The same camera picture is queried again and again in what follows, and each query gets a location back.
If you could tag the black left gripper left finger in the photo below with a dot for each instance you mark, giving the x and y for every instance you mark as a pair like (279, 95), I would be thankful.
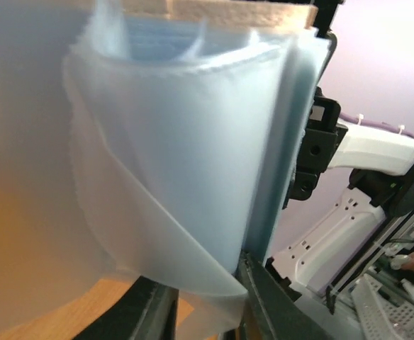
(148, 310)

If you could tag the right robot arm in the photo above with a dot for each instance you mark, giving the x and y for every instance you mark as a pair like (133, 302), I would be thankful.
(375, 69)

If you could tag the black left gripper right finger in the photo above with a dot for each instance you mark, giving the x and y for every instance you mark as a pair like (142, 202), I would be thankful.
(269, 312)

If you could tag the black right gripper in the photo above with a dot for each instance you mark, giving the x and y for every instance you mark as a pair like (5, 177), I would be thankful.
(322, 136)

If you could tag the beige card holder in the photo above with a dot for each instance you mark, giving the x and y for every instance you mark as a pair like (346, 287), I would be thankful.
(149, 139)

